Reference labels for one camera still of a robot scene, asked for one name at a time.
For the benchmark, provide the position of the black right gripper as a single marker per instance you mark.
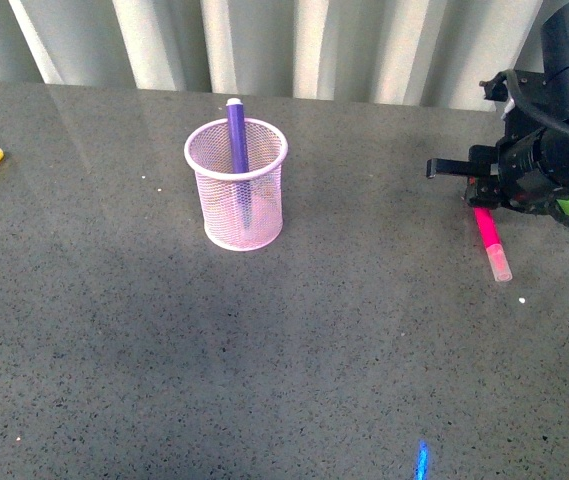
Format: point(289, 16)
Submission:
point(528, 168)

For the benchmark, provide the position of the purple marker pen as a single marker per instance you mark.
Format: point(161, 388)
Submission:
point(239, 155)

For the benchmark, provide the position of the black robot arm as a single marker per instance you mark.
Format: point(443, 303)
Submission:
point(555, 52)

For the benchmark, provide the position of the pink marker pen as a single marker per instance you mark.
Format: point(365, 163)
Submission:
point(492, 244)

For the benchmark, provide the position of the grey pleated curtain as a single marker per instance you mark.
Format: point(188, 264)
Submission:
point(427, 53)

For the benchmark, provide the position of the pink mesh pen cup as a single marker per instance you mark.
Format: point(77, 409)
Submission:
point(207, 151)

